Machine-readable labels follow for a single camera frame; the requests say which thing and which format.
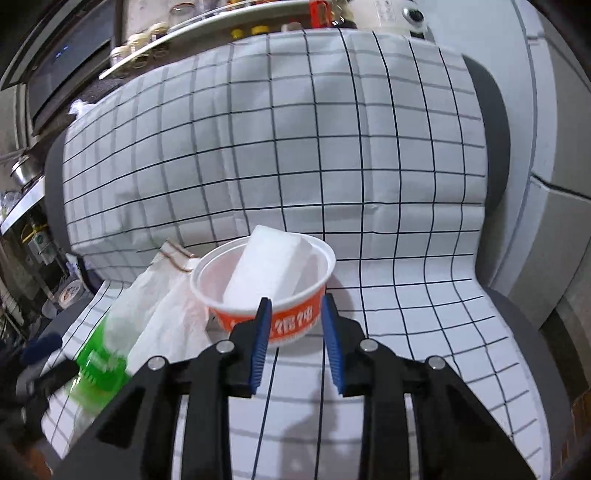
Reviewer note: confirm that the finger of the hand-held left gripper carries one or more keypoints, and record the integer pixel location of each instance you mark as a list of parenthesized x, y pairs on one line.
[(57, 374), (41, 347)]

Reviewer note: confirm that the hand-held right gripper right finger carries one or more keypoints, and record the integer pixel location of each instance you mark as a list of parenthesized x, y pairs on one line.
[(333, 350)]

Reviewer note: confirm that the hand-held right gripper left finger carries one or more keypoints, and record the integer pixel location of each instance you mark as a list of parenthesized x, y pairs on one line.
[(258, 346)]

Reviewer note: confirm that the green plastic bottle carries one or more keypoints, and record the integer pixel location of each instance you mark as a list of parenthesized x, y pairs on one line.
[(99, 364)]

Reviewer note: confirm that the orange white paper bowl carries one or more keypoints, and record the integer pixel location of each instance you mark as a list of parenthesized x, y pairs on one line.
[(217, 319)]

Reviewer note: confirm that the white foam block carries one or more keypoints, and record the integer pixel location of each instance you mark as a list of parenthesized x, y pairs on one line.
[(268, 267)]

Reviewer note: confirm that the white paper bag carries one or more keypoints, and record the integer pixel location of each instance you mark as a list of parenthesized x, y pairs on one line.
[(157, 314)]

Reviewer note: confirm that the white gas meter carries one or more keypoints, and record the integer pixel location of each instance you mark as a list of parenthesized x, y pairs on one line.
[(44, 243)]

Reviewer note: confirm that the steel pot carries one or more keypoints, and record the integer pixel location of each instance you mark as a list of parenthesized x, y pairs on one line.
[(24, 170)]

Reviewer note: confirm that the white black checked cloth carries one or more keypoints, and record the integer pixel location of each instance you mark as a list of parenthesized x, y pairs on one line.
[(323, 138)]

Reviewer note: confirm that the white plastic bag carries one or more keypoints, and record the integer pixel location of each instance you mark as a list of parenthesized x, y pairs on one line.
[(79, 108)]

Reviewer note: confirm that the brown wooden door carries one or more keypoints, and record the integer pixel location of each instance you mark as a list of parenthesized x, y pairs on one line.
[(581, 415)]

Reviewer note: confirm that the black range hood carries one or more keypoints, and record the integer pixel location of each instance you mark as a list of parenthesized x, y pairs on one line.
[(69, 69)]

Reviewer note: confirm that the grey office chair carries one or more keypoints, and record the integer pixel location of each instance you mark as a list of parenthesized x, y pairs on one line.
[(494, 115)]

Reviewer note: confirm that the white-lidded spice jar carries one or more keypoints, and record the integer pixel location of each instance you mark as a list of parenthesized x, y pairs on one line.
[(137, 44), (157, 33), (119, 54)]

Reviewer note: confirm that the dark yellow-capped bottle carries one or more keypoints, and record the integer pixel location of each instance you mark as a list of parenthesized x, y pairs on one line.
[(238, 33)]

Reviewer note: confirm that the green yellow-capped bottle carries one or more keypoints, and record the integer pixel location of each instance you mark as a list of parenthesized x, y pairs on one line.
[(259, 30)]

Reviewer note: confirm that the grey refrigerator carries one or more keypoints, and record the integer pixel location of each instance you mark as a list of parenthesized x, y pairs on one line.
[(554, 115)]

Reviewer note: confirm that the white air fryer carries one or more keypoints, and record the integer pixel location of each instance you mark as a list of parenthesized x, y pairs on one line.
[(388, 14)]

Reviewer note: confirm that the large red-label soy sauce bottle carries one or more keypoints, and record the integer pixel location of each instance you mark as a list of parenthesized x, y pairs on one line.
[(321, 9)]

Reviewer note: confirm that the red-lidded glass jar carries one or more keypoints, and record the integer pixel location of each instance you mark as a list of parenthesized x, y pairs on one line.
[(182, 10)]

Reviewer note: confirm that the white wall shelf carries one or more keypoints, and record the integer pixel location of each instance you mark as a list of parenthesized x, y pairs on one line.
[(184, 38)]

